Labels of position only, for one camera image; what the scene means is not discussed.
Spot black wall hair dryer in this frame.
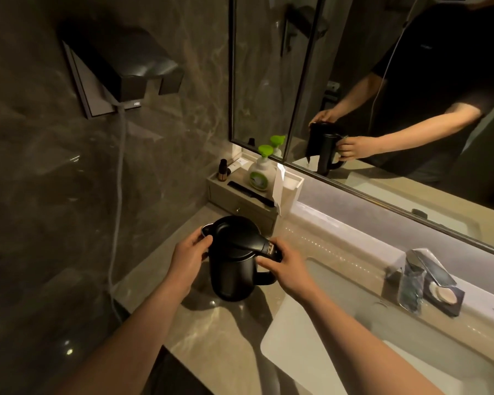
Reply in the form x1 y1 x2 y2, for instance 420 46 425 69
59 24 184 120

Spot clear plastic wrapped packet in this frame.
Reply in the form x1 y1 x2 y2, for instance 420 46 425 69
397 257 427 314

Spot white hair dryer cord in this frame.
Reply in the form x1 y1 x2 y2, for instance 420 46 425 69
107 108 129 325

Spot person's right forearm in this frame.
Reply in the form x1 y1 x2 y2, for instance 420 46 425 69
301 291 443 395

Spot person's right hand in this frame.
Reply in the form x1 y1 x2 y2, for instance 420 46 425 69
256 238 322 306

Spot person's left hand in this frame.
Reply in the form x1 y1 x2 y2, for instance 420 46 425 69
165 230 213 300

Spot soap bottle with green pump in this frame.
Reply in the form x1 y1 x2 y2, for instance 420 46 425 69
248 145 278 198

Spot chrome faucet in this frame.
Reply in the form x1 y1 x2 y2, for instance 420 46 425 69
386 248 457 289

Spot white sink basin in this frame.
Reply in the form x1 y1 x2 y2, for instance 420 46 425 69
260 257 494 395

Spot person's left forearm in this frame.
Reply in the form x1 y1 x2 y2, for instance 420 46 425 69
51 276 192 395

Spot beige amenity drawer box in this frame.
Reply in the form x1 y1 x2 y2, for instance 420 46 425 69
207 157 305 237

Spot black comb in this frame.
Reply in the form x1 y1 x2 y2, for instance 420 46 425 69
227 181 276 208

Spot dark box with round soap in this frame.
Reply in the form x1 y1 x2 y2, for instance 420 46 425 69
422 276 466 318

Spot wall mirror with black frame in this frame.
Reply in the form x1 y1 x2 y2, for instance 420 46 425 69
228 0 494 261

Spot white paper packet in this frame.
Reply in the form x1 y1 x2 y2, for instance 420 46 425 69
272 162 290 218

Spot black electric kettle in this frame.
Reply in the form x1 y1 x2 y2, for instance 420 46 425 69
200 215 284 302

